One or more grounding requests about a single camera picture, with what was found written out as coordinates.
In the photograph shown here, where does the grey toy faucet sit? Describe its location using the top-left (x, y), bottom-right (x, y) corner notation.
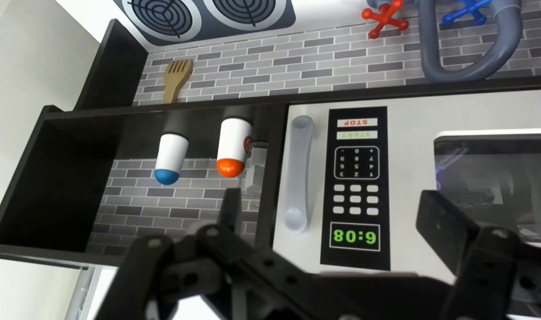
top-left (418, 0), bottom-right (525, 85)

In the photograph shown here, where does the red tap handle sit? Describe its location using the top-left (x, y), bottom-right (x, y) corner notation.
top-left (359, 0), bottom-right (411, 40)

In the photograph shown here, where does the blue tap handle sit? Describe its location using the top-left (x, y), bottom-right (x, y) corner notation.
top-left (439, 0), bottom-right (494, 30)

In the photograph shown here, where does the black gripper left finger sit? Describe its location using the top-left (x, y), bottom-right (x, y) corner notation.
top-left (94, 186), bottom-right (366, 320)

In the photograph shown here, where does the white bottle orange cap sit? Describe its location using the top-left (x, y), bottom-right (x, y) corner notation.
top-left (215, 108), bottom-right (254, 179)

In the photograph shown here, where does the white bottle blue cap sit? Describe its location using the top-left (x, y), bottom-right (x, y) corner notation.
top-left (153, 113), bottom-right (192, 186)

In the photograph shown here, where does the toy microwave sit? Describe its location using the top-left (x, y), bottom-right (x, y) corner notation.
top-left (270, 87), bottom-right (541, 286)

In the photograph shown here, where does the wooden spatula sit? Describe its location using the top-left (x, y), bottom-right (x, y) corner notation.
top-left (160, 56), bottom-right (196, 104)

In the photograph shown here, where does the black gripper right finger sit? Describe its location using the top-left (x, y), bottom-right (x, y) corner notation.
top-left (414, 188), bottom-right (541, 320)

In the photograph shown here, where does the black four-burner stove top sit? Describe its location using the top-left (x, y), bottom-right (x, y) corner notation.
top-left (112, 0), bottom-right (297, 47)

